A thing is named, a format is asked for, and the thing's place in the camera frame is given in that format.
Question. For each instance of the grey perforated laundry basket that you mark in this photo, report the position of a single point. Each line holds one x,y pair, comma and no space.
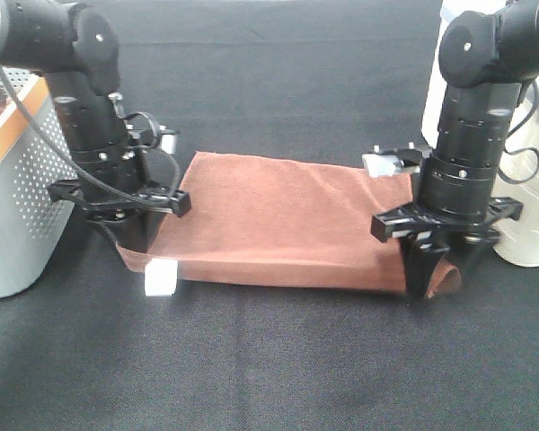
30,224

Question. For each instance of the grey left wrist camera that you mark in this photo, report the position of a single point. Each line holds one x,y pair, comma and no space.
169,139

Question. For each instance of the black table cloth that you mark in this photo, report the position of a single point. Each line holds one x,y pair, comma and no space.
315,81

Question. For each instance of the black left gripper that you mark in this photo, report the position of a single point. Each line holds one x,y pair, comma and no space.
130,220

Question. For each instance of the brown towel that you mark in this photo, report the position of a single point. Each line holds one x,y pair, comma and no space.
258,221

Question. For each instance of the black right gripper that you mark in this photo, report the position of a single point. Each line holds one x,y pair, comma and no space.
466,219

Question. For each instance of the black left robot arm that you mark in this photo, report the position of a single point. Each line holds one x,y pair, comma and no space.
75,50

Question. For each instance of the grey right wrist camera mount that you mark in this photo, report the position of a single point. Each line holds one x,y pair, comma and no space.
388,163

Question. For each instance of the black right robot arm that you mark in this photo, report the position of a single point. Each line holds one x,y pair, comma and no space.
488,61

